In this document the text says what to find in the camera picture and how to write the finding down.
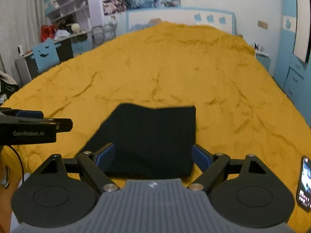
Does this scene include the black pants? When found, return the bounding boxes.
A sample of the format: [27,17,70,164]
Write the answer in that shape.
[81,104,196,179]

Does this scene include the pile of clothes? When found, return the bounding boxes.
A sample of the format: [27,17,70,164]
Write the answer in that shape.
[0,70,19,105]

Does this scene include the white desk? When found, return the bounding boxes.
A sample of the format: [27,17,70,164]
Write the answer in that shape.
[15,30,92,85]

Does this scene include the yellow bed cover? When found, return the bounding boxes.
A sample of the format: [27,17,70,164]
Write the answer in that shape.
[2,22,310,232]

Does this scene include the blue smiley chair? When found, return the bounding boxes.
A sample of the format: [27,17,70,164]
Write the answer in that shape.
[31,39,61,74]

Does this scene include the red bag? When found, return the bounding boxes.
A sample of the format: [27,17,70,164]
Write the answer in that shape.
[41,25,58,43]

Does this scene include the white globe lamp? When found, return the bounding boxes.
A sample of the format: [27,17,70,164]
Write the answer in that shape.
[71,23,81,33]

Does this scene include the white curtain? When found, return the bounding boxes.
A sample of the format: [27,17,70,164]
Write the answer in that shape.
[1,0,46,82]

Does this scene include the smartphone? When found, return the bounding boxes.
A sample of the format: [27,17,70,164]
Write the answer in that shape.
[296,156,311,212]

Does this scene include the metal chair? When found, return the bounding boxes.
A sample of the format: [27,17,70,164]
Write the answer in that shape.
[91,16,118,47]

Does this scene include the blue nightstand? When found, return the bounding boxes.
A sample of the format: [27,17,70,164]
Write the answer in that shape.
[252,43,271,71]

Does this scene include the blue wardrobe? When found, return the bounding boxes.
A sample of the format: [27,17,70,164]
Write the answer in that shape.
[273,0,310,125]

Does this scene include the white blue headboard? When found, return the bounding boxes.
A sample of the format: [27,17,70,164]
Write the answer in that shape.
[126,7,236,35]

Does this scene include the wardrobe mirror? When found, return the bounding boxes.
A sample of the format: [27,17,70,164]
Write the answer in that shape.
[294,0,310,63]

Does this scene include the white camera device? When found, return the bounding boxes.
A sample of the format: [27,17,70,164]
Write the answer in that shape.
[17,45,25,57]

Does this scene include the wall shelf unit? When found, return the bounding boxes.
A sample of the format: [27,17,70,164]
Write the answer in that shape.
[44,0,91,32]

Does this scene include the wall posters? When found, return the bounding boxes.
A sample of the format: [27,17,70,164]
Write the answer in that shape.
[102,0,181,16]

